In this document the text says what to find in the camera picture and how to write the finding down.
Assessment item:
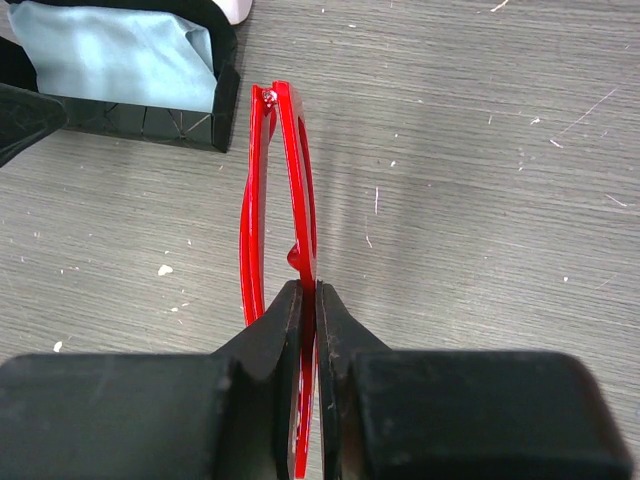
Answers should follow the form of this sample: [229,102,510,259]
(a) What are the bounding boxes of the light blue cleaning cloth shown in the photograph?
[8,1,217,113]

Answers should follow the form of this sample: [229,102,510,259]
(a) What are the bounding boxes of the black sunglasses case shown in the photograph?
[1,1,240,152]

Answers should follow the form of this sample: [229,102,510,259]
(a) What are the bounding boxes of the red sunglasses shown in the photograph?
[239,81,317,479]

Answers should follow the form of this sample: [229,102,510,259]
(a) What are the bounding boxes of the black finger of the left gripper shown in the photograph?
[0,84,68,167]

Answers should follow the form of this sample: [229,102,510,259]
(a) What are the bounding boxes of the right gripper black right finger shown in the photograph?
[316,283,633,479]

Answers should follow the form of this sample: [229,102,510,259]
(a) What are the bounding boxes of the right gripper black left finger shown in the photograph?
[1,281,303,479]

